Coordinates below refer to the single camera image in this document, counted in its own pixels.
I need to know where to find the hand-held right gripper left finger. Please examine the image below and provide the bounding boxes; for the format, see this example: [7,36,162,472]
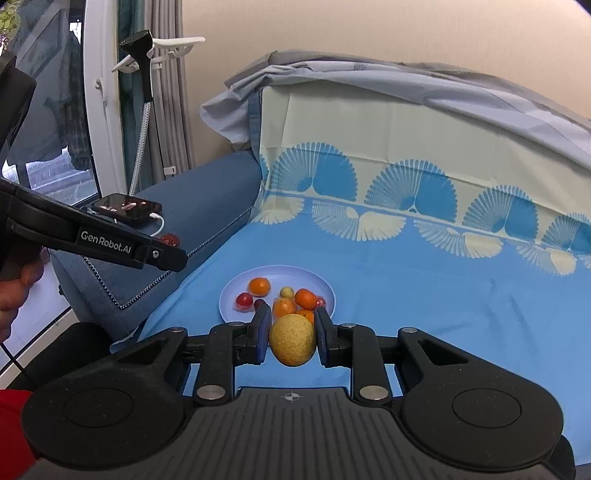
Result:
[113,305,273,407]

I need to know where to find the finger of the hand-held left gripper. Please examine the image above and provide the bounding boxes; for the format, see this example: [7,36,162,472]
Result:
[143,237,190,274]

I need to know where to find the grey curtain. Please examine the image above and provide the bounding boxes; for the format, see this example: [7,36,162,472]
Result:
[143,0,195,178]

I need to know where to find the hanging clothes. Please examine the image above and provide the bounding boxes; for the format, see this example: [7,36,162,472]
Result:
[7,28,86,169]

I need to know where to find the yellow round fruit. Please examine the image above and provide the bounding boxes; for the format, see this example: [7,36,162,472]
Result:
[269,313,318,367]

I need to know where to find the white window frame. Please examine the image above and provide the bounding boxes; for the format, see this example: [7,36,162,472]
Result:
[83,0,132,204]

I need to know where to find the blue sofa armrest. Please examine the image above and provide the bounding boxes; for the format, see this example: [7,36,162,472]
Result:
[50,152,264,342]

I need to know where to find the white plastic hanger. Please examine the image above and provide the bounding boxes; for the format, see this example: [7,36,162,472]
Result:
[112,36,206,75]

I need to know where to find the black smartphone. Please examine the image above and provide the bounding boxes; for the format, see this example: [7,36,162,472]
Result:
[91,195,163,228]

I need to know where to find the red garment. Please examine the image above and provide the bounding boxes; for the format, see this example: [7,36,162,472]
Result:
[0,390,38,480]

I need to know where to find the person's left hand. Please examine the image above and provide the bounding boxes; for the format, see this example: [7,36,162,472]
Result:
[0,257,45,342]

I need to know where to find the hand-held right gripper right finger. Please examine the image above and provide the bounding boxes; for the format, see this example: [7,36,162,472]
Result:
[314,307,469,407]

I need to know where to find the printed blue blanket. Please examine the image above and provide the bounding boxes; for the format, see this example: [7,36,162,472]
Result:
[139,85,591,455]

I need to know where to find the large orange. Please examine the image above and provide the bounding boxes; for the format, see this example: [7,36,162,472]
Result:
[294,288,319,311]

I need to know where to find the light blue plate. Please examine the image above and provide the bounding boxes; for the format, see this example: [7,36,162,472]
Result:
[219,264,336,326]

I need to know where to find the grey bed sheet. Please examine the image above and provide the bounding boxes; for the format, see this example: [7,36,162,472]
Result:
[199,51,591,171]

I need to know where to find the black garment steamer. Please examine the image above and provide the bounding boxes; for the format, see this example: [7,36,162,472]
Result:
[119,30,155,197]

